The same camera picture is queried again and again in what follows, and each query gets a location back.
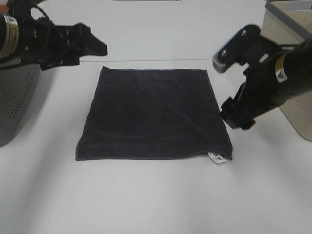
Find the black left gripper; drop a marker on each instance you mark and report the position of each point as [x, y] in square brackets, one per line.
[61, 45]

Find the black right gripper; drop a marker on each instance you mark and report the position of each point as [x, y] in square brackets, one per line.
[256, 95]

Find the beige basket with grey rim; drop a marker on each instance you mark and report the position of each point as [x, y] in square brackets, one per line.
[288, 23]

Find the dark grey towel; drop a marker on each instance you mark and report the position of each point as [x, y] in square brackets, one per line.
[153, 115]

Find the grey basket with orange rim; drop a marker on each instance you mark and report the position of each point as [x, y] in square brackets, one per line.
[16, 90]

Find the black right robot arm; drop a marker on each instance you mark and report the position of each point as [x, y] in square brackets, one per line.
[275, 74]

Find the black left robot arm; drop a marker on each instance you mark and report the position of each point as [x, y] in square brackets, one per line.
[28, 36]

